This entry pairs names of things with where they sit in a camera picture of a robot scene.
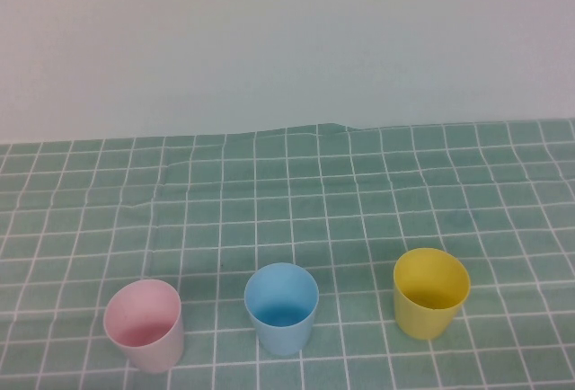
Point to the blue plastic cup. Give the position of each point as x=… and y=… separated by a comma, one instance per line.
x=283, y=336

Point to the green checkered tablecloth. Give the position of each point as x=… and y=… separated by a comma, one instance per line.
x=287, y=210

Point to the yellow plastic cup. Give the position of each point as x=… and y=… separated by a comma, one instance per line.
x=422, y=322

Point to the pink plastic cup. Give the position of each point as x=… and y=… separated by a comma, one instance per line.
x=155, y=354

